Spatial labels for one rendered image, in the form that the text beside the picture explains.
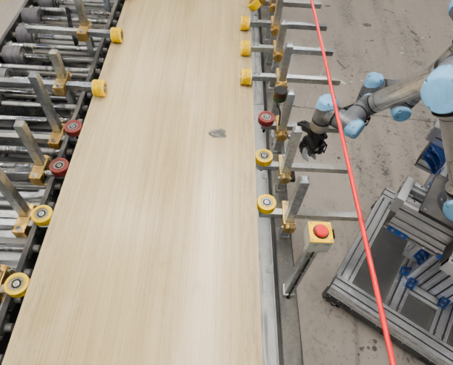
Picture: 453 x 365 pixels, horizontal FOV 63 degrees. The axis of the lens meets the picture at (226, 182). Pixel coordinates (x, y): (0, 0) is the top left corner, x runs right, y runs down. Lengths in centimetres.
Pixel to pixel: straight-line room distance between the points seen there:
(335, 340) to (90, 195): 156
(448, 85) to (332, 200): 172
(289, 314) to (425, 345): 92
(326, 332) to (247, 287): 106
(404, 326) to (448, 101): 139
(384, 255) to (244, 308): 126
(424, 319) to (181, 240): 145
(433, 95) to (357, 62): 286
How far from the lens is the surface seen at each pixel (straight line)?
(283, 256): 165
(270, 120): 183
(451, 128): 125
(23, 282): 149
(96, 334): 136
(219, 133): 173
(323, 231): 113
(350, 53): 410
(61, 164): 173
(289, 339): 155
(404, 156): 326
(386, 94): 145
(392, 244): 247
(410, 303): 235
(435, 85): 117
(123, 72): 211
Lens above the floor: 218
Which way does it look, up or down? 54 degrees down
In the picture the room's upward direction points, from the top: 5 degrees clockwise
